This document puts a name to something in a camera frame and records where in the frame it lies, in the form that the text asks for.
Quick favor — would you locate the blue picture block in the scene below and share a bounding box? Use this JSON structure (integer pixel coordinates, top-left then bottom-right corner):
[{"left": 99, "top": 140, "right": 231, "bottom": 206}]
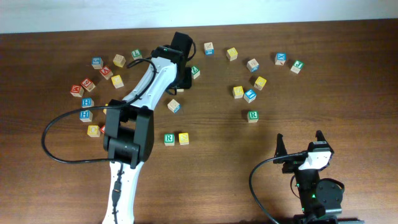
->
[{"left": 244, "top": 89, "right": 257, "bottom": 103}]

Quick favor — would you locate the yellow block top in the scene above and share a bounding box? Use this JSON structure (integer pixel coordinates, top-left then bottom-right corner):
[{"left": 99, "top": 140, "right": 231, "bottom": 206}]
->
[{"left": 226, "top": 47, "right": 238, "bottom": 61}]

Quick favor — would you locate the blue h block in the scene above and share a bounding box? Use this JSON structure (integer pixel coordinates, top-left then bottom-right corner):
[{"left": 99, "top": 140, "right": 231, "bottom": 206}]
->
[
  {"left": 79, "top": 110, "right": 93, "bottom": 123},
  {"left": 81, "top": 98, "right": 95, "bottom": 108}
]

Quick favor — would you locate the plain blue-sided block centre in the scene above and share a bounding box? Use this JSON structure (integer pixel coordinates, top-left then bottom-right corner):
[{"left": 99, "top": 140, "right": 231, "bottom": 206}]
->
[{"left": 167, "top": 99, "right": 181, "bottom": 113}]

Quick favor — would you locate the blue X block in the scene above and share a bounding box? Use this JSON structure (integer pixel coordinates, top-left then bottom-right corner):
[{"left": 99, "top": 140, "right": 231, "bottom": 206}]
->
[{"left": 275, "top": 52, "right": 287, "bottom": 65}]

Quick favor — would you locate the green L block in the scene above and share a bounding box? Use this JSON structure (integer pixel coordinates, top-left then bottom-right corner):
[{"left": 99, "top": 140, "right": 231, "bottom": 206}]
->
[{"left": 131, "top": 49, "right": 142, "bottom": 60}]

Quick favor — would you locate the red I block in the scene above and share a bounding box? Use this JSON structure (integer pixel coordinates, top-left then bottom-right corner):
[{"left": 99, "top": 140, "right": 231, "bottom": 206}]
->
[{"left": 100, "top": 125, "right": 105, "bottom": 134}]

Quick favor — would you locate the plain yellow-sided block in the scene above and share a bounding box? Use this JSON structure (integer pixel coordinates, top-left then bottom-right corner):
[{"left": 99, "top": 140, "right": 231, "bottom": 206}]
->
[{"left": 113, "top": 54, "right": 126, "bottom": 68}]

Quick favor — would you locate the green Z block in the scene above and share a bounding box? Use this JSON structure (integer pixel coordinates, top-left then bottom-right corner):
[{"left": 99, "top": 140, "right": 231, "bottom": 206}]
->
[{"left": 192, "top": 66, "right": 200, "bottom": 79}]

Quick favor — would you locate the plain blue-sided block right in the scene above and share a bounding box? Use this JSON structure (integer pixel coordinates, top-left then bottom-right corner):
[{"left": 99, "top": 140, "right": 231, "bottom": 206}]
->
[{"left": 246, "top": 58, "right": 259, "bottom": 72}]

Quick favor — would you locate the plain blue-sided block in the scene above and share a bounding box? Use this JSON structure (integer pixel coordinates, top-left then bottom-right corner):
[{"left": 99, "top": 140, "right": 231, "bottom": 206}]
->
[
  {"left": 167, "top": 99, "right": 181, "bottom": 113},
  {"left": 204, "top": 42, "right": 214, "bottom": 55},
  {"left": 246, "top": 58, "right": 259, "bottom": 72}
]

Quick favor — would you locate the yellow block left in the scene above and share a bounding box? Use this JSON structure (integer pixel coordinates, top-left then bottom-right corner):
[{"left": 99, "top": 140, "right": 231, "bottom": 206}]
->
[{"left": 111, "top": 75, "right": 124, "bottom": 88}]

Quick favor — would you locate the blue H block lower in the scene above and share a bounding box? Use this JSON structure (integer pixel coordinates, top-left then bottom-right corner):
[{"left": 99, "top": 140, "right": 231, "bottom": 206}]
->
[{"left": 79, "top": 110, "right": 93, "bottom": 123}]

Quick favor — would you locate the yellow O block lower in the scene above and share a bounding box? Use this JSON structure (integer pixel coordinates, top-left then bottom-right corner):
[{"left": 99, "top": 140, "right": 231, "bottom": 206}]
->
[{"left": 87, "top": 125, "right": 101, "bottom": 138}]

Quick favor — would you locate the green r block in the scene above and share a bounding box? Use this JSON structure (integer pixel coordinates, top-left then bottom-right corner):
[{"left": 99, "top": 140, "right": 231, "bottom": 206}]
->
[
  {"left": 247, "top": 111, "right": 259, "bottom": 123},
  {"left": 164, "top": 133, "right": 175, "bottom": 146}
]

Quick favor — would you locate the red 9 block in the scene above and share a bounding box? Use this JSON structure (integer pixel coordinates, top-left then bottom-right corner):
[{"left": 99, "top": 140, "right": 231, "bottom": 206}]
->
[{"left": 80, "top": 78, "right": 95, "bottom": 92}]

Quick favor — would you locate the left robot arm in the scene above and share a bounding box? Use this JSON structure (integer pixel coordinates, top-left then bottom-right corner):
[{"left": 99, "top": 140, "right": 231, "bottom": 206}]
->
[{"left": 103, "top": 32, "right": 196, "bottom": 223}]

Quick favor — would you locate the green J block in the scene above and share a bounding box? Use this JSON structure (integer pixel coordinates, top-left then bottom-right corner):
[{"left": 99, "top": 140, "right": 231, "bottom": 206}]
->
[{"left": 290, "top": 60, "right": 304, "bottom": 74}]

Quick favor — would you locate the red A block upper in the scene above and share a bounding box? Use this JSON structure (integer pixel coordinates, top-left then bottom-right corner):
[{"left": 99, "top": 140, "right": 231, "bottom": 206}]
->
[{"left": 99, "top": 66, "right": 113, "bottom": 80}]

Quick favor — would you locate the red M block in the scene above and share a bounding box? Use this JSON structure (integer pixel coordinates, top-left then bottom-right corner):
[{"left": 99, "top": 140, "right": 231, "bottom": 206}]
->
[{"left": 70, "top": 85, "right": 84, "bottom": 98}]

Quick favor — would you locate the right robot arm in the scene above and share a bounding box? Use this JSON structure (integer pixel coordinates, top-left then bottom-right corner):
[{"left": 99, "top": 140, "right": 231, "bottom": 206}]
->
[{"left": 274, "top": 130, "right": 345, "bottom": 223}]

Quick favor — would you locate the yellow block middle right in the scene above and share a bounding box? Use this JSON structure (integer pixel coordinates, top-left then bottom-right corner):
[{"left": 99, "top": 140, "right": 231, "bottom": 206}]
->
[{"left": 233, "top": 86, "right": 244, "bottom": 99}]

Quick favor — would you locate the blue 5 block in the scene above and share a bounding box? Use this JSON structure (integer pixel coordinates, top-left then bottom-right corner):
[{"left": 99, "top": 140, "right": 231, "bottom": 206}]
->
[{"left": 91, "top": 57, "right": 103, "bottom": 70}]

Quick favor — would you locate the blue H block upper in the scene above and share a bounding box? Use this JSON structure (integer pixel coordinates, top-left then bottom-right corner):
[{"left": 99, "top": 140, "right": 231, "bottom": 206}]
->
[{"left": 81, "top": 98, "right": 95, "bottom": 108}]

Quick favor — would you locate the plain blue-sided block top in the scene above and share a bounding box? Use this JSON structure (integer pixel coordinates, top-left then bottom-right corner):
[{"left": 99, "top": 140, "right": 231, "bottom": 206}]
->
[{"left": 204, "top": 42, "right": 214, "bottom": 55}]

